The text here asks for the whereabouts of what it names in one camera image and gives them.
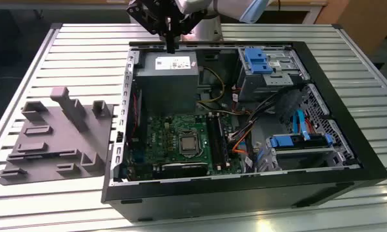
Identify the installed RAM stick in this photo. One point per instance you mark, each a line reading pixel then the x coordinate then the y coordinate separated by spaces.
pixel 224 145

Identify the grey parts rack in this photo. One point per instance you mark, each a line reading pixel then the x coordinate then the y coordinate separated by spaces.
pixel 66 135

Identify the black PC case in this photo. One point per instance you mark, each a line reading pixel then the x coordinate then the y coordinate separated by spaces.
pixel 212 200

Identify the blue drive latch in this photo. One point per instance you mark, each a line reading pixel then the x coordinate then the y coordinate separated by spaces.
pixel 257 62

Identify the wooden top white desk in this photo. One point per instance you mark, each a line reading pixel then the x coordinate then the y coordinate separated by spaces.
pixel 296 3

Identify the CPU socket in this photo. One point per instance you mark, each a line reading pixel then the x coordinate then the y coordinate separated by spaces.
pixel 189 155

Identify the black graphics card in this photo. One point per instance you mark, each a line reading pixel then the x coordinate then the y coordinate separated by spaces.
pixel 183 170

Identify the grey power supply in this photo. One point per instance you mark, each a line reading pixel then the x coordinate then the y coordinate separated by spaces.
pixel 166 91

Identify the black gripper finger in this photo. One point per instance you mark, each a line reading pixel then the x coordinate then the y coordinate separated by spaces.
pixel 141 21
pixel 189 23

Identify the wooden cabinet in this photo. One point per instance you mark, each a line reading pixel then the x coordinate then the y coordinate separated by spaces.
pixel 367 24

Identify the metal optical drive cage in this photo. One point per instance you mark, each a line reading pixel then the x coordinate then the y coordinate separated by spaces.
pixel 276 81

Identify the green motherboard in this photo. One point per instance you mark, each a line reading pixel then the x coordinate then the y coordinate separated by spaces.
pixel 160 135

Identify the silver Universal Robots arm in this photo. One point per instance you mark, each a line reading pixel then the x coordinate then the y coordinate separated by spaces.
pixel 205 29

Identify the hard disk in blue carrier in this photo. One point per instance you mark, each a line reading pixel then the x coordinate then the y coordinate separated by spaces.
pixel 283 141

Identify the silver CPU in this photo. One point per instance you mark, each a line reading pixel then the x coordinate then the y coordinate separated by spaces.
pixel 188 143

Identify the RAM stick with black chips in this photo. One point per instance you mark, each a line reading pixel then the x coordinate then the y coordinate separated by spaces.
pixel 41 156

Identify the metal disk bay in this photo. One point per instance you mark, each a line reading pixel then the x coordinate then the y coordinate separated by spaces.
pixel 304 150

